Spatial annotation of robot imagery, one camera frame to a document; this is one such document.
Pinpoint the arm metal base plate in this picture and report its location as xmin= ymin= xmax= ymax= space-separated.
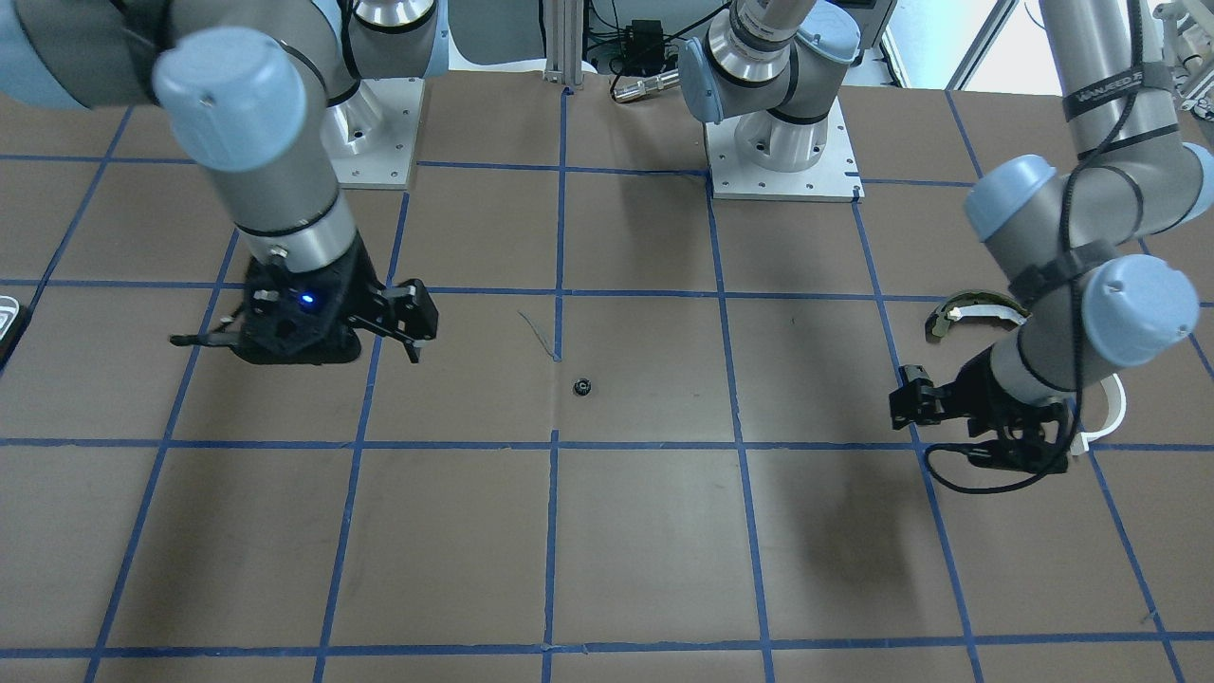
xmin=704 ymin=99 xmax=866 ymax=203
xmin=320 ymin=78 xmax=426 ymax=190

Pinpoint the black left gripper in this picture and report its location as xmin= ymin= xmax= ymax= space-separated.
xmin=889 ymin=347 xmax=1072 ymax=476

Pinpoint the silver ribbed metal tray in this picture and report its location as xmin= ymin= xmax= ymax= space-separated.
xmin=1 ymin=295 xmax=27 ymax=347

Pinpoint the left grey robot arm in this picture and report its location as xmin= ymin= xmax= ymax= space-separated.
xmin=890 ymin=1 xmax=1212 ymax=484

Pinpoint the aluminium frame post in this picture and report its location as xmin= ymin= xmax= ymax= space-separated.
xmin=541 ymin=0 xmax=585 ymax=91

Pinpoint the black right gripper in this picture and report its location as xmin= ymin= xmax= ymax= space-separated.
xmin=231 ymin=237 xmax=439 ymax=364

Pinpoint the black power adapter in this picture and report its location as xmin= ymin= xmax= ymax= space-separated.
xmin=623 ymin=19 xmax=665 ymax=75

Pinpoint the green curved brake shoe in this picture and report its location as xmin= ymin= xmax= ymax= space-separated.
xmin=925 ymin=289 xmax=1029 ymax=345

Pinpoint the white curved plastic strip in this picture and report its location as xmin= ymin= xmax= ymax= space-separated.
xmin=1071 ymin=375 xmax=1128 ymax=457

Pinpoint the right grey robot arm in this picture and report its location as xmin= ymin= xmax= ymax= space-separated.
xmin=2 ymin=1 xmax=450 ymax=366

